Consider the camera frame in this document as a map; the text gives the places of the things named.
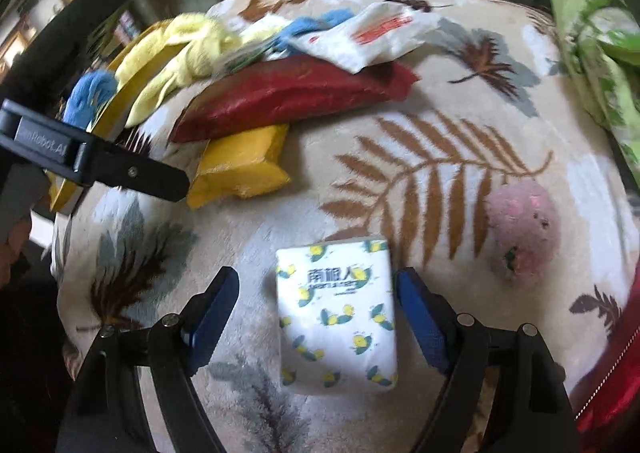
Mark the leaf print blanket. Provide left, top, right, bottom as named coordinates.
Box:
left=50, top=0, right=640, bottom=453

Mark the person's left hand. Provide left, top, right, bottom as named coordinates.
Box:
left=0, top=215, right=33, bottom=291

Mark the pink plush toy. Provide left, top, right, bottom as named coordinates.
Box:
left=486, top=180, right=565, bottom=288

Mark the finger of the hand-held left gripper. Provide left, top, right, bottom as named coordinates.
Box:
left=75, top=139, right=192, bottom=202

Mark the green white packet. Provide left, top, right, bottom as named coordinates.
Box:
left=220, top=40, right=276, bottom=76

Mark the yellow cloth piece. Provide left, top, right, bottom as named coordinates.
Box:
left=186, top=123, right=292, bottom=210

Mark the red pouch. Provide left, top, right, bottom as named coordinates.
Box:
left=170, top=55, right=421, bottom=144

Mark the white packet red print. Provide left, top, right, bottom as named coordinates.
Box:
left=290, top=0, right=443, bottom=74

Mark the red quilted jacket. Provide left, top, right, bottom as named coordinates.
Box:
left=570, top=263, right=640, bottom=439

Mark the green rolled quilt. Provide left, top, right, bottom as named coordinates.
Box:
left=549, top=0, right=640, bottom=184

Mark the yellow towel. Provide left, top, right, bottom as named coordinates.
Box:
left=235, top=13, right=291, bottom=51

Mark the yellow knotted scarf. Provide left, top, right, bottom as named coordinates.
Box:
left=122, top=12, right=243, bottom=130

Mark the clear yellow trim storage bag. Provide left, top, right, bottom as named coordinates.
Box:
left=50, top=20, right=173, bottom=214

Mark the white lemon print tissue pack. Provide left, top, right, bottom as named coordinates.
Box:
left=275, top=235, right=400, bottom=394

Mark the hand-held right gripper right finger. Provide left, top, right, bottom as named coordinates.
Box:
left=395, top=267, right=581, bottom=453

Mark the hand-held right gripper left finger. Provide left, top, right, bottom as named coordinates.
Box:
left=55, top=265, right=241, bottom=453

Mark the blue towel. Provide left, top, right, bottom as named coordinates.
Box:
left=62, top=8, right=371, bottom=130

